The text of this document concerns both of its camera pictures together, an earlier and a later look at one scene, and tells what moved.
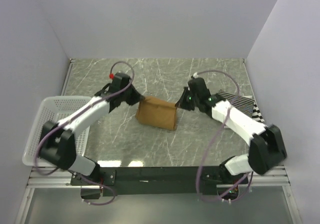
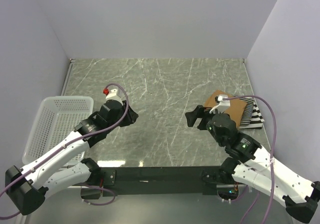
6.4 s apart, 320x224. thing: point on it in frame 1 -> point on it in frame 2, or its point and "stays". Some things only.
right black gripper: x=184 y=104 -> x=198 y=111
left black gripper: x=137 y=96 -> x=131 y=118
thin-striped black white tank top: x=243 y=104 stays
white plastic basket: x=55 y=108 stays
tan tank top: x=156 y=112 -> x=236 y=109
